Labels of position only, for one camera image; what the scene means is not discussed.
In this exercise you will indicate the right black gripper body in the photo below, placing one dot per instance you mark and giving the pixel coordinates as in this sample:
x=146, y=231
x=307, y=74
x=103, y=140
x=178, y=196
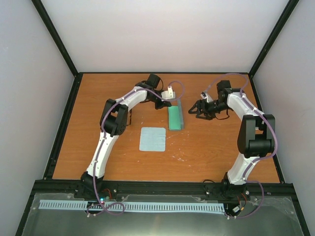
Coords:
x=214, y=107

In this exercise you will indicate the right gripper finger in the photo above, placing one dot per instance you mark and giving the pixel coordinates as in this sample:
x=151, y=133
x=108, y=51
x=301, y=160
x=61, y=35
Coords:
x=197, y=107
x=204, y=115

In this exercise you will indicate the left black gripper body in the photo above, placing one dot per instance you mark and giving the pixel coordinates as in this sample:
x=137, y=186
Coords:
x=163, y=104

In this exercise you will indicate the grey green glasses case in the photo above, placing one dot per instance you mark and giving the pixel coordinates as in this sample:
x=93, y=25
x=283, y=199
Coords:
x=175, y=117

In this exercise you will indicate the black sunglasses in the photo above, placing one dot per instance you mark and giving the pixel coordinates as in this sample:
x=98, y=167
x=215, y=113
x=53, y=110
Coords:
x=129, y=118

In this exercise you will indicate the light blue cleaning cloth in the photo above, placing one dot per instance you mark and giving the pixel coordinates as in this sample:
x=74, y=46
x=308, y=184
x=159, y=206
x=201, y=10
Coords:
x=152, y=139

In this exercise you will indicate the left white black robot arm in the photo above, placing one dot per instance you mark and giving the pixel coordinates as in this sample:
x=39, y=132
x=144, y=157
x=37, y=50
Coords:
x=113, y=123

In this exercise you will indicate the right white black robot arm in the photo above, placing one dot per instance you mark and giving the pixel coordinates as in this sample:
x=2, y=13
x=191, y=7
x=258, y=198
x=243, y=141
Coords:
x=256, y=139

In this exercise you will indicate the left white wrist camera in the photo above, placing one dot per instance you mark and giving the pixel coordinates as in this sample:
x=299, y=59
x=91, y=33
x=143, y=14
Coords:
x=168, y=94

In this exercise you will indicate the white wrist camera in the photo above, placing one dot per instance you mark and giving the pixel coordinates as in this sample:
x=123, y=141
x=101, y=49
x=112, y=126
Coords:
x=168, y=94
x=205, y=96

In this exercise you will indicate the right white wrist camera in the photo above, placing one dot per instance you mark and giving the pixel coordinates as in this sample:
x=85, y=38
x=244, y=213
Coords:
x=205, y=96

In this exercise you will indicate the right back frame post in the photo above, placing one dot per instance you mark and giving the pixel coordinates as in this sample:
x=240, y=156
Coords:
x=282, y=20

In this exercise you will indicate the frame post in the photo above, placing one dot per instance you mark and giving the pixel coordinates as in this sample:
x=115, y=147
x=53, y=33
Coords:
x=282, y=20
x=40, y=8

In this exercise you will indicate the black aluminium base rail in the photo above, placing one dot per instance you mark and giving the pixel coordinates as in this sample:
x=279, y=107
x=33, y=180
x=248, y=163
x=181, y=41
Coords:
x=205, y=191

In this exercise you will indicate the light blue cable duct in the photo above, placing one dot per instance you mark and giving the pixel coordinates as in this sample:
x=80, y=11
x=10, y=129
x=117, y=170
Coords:
x=147, y=207

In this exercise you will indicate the left back frame post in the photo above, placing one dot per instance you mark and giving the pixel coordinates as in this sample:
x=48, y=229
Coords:
x=40, y=8

